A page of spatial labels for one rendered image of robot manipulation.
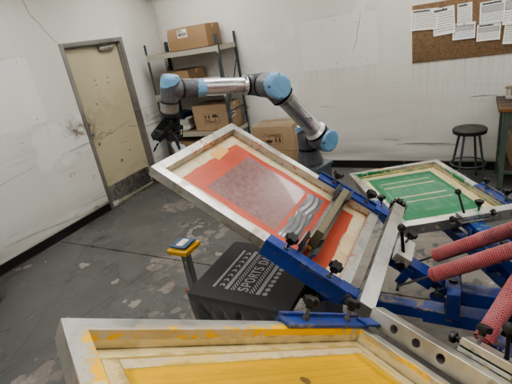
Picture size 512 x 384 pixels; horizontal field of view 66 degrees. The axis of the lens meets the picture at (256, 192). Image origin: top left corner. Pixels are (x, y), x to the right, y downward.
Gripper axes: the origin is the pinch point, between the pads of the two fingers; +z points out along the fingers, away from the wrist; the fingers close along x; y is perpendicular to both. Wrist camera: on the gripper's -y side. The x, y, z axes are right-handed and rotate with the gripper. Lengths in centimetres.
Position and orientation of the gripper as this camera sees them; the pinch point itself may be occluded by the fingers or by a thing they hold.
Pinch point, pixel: (166, 157)
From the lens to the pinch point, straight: 176.7
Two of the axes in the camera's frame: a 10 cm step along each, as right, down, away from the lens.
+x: -8.9, -3.1, 3.3
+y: 4.4, -4.0, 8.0
